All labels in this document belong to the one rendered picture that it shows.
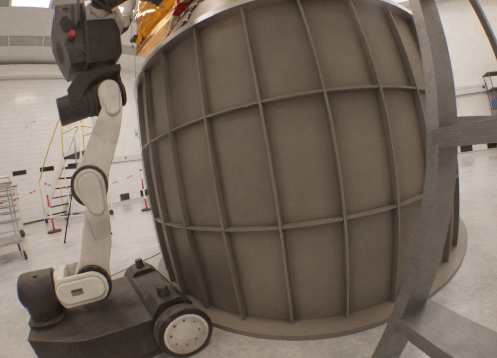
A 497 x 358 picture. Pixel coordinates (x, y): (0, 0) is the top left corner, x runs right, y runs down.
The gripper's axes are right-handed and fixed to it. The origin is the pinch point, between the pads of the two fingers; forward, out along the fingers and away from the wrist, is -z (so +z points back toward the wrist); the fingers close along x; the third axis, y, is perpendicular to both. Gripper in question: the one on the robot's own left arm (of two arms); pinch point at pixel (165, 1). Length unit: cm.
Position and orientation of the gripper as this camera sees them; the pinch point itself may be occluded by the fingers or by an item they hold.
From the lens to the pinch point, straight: 169.6
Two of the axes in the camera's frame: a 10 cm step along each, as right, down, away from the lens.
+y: -1.6, -9.9, -0.3
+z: -6.2, 1.2, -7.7
